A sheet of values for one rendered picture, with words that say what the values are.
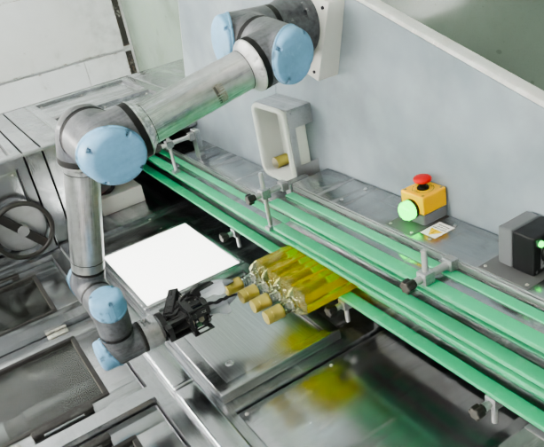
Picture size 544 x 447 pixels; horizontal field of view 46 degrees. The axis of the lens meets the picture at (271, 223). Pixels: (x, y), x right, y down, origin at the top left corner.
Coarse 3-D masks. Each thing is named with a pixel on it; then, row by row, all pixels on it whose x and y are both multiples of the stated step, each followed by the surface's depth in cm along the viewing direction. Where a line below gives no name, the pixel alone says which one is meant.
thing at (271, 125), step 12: (252, 108) 182; (264, 108) 176; (276, 108) 172; (264, 120) 185; (276, 120) 187; (264, 132) 186; (276, 132) 188; (264, 144) 188; (276, 144) 189; (288, 144) 173; (264, 156) 189; (276, 156) 191; (288, 156) 175; (264, 168) 190; (288, 168) 188
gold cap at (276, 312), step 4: (276, 304) 147; (280, 304) 146; (272, 308) 145; (276, 308) 145; (280, 308) 145; (264, 312) 144; (268, 312) 144; (272, 312) 145; (276, 312) 145; (280, 312) 145; (284, 312) 145; (264, 316) 145; (268, 316) 144; (272, 316) 144; (276, 316) 145; (280, 316) 145; (284, 316) 146; (264, 320) 146; (268, 320) 144; (272, 320) 144; (276, 320) 145; (268, 324) 145
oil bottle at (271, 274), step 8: (296, 256) 161; (304, 256) 161; (280, 264) 159; (288, 264) 159; (296, 264) 158; (264, 272) 158; (272, 272) 157; (280, 272) 156; (264, 280) 156; (272, 280) 155; (272, 288) 156
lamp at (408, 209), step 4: (408, 200) 138; (412, 200) 138; (400, 204) 138; (404, 204) 137; (408, 204) 137; (412, 204) 137; (416, 204) 137; (400, 208) 138; (404, 208) 137; (408, 208) 137; (412, 208) 137; (416, 208) 137; (400, 212) 138; (404, 212) 137; (408, 212) 137; (412, 212) 137; (416, 212) 137; (400, 216) 140; (404, 216) 138; (408, 216) 137; (412, 216) 137; (416, 216) 138; (408, 220) 138
